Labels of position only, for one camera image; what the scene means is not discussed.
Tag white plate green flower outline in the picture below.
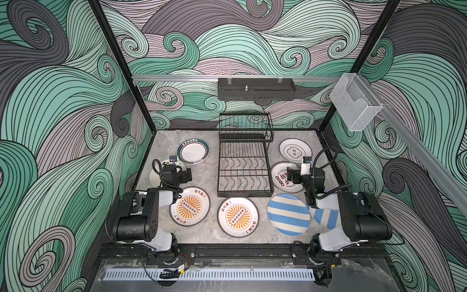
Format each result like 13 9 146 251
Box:
279 138 313 164

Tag black wire dish rack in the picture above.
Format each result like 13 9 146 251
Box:
217 113 274 198

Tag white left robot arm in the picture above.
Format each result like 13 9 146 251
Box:
111 156 192 256

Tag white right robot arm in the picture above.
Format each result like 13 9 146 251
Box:
287 146 406 256

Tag cream plate black drawing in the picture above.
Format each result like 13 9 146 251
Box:
149 170 161 187

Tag green-rimmed white plate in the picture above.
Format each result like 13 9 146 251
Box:
177 138 210 165

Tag white plate red characters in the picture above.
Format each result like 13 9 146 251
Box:
271 162 304 193

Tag blue striped plate right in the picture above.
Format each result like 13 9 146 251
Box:
309 207 341 229

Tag blue striped plate large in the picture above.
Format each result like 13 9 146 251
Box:
267 193 311 237

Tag orange sunburst plate left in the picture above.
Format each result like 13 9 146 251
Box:
170 187 210 226

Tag orange sunburst plate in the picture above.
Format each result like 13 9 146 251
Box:
217 197 260 238
170 187 210 226

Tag orange sunburst plate centre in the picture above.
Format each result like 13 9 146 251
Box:
217 197 260 238

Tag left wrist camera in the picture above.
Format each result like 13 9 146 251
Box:
169 155 178 164

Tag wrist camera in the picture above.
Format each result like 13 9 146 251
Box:
300 156 313 176
169 155 178 164

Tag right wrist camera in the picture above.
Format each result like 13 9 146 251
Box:
300 156 313 176

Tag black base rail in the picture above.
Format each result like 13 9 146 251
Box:
98 242 388 266

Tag clear acrylic wall box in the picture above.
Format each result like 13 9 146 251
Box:
330 73 383 132

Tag black wall-mounted tray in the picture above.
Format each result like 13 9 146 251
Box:
217 77 297 102

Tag white slotted cable duct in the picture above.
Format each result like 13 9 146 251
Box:
103 268 315 282

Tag aluminium rail back wall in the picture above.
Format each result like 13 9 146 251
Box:
131 74 341 83

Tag aluminium rail wall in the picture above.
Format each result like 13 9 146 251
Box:
131 74 341 83
358 75 467 214

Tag aluminium rail right wall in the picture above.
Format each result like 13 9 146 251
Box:
358 75 467 214

